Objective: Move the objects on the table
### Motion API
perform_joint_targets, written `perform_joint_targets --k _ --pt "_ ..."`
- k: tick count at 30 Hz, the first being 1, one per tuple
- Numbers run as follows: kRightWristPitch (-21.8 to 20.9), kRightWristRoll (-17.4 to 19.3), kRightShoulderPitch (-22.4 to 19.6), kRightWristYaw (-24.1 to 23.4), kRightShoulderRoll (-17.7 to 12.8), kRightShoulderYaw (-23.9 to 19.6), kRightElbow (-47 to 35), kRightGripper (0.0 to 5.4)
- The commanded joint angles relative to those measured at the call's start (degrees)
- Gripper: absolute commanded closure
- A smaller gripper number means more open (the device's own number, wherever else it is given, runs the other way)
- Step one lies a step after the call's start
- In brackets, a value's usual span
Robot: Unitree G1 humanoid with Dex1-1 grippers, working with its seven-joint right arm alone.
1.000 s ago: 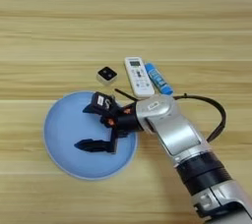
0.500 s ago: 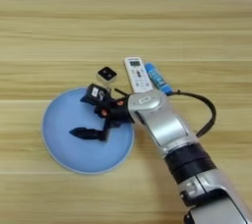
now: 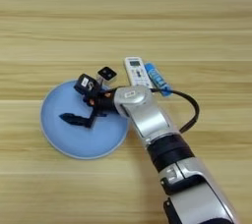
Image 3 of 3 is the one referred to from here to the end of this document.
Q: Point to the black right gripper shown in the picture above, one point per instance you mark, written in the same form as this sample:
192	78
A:
105	101

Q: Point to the white remote control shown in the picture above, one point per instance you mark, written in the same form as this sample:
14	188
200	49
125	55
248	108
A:
136	70

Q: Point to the blue glue stick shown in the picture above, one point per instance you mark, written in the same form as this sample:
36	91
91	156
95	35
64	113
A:
157	77

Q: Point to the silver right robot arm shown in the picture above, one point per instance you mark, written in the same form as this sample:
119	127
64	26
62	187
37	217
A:
157	120

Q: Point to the light blue round plate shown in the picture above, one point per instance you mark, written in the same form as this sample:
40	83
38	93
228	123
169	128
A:
75	142

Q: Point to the black box with white label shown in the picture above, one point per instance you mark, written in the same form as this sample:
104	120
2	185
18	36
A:
87	84

